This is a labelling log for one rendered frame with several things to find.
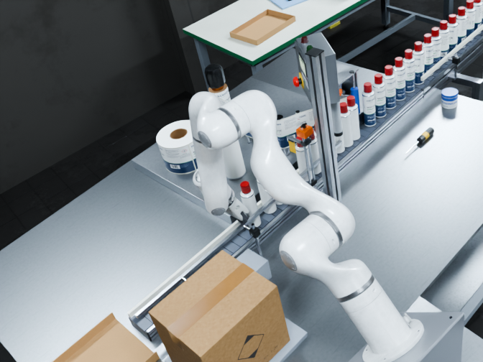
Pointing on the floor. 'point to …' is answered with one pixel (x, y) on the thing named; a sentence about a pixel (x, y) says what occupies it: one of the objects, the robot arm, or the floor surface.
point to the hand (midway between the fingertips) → (242, 219)
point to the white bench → (317, 17)
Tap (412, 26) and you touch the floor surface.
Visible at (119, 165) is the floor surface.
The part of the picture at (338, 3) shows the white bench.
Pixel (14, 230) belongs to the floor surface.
